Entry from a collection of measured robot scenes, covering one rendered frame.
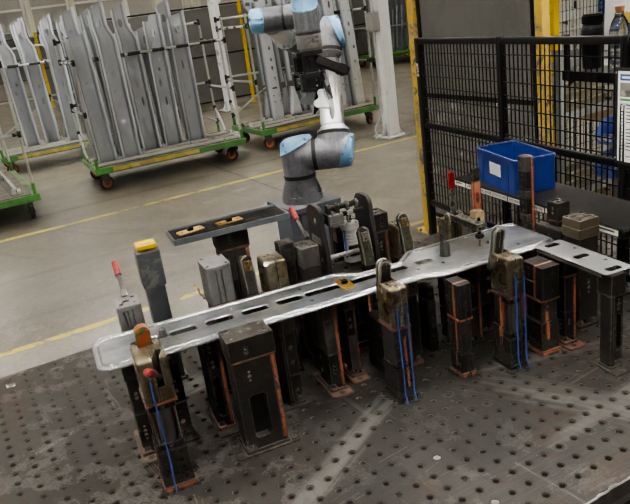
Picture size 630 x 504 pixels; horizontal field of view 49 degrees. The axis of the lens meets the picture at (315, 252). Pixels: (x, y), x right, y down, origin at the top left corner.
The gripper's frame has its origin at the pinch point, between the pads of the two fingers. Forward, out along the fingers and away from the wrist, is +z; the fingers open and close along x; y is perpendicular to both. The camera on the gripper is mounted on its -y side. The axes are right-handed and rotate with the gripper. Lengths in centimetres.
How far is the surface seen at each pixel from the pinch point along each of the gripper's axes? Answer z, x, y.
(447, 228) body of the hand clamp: 41, 11, -33
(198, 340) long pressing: 44, 34, 56
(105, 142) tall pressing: 92, -667, 27
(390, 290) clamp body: 40, 46, 6
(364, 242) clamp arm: 38.2, 12.0, -2.9
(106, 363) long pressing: 44, 33, 79
